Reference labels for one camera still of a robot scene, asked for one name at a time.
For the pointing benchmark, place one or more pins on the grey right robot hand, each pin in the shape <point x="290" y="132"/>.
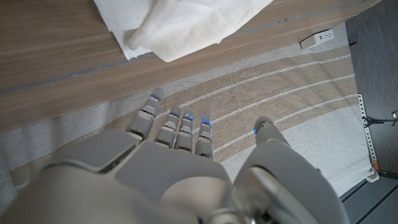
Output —
<point x="155" y="186"/>

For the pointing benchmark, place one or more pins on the white cheesecloth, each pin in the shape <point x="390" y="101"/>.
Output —
<point x="180" y="25"/>

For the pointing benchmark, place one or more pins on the beige striped backdrop cloth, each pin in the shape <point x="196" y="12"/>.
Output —
<point x="280" y="93"/>

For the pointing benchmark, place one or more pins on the white power strip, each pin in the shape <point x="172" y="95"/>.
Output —
<point x="317" y="39"/>

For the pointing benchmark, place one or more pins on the perforated metal rail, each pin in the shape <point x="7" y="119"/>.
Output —
<point x="367" y="133"/>

